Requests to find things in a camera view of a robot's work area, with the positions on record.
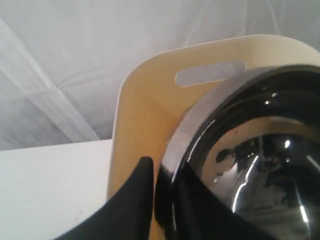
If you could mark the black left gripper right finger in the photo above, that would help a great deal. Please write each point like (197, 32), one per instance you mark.
(187, 210)

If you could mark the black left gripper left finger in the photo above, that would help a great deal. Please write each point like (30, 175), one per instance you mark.
(126, 215)

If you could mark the steel bowl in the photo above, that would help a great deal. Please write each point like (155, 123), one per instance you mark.
(254, 142)

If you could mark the white curtain backdrop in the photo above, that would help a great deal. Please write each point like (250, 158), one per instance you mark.
(62, 62)

